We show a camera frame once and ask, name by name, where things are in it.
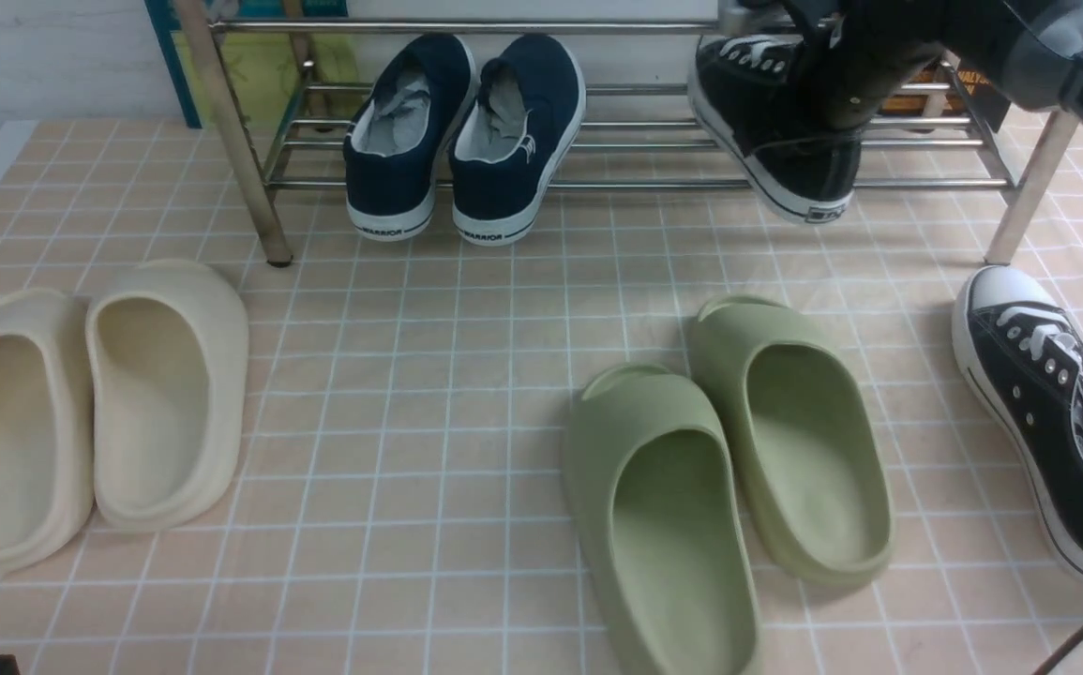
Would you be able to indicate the black canvas sneaker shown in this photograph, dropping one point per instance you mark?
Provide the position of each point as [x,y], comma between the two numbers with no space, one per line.
[743,91]
[1021,354]

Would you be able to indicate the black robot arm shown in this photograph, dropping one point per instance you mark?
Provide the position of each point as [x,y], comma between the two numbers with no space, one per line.
[1031,51]

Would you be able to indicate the right navy slip-on shoe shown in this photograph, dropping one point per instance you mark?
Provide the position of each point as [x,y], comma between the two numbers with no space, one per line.
[529,106]

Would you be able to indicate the navy slip-on shoe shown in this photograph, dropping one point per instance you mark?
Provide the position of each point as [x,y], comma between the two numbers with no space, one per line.
[393,146]
[529,106]

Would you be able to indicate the left navy slip-on shoe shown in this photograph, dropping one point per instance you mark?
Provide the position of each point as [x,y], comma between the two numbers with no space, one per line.
[393,146]

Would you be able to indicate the left green foam slipper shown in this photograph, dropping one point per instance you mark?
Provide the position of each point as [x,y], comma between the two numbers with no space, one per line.
[649,482]

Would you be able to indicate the green foam slipper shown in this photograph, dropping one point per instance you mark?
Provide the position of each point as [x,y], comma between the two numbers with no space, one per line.
[803,446]
[649,482]

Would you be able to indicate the right green foam slipper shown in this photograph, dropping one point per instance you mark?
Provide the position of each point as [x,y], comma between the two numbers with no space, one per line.
[803,446]

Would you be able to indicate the right cream foam slipper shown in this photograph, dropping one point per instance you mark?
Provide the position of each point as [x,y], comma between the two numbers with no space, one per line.
[168,347]

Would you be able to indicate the cream foam slipper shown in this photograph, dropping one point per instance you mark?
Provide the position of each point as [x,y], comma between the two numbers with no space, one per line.
[168,347]
[46,425]

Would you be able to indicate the teal and yellow book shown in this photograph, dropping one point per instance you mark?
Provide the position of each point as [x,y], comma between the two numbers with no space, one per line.
[260,66]

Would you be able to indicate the black image processing book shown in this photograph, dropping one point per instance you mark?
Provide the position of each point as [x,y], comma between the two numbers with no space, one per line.
[987,102]

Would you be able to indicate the left cream foam slipper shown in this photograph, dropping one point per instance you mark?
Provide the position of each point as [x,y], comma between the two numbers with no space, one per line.
[46,425]

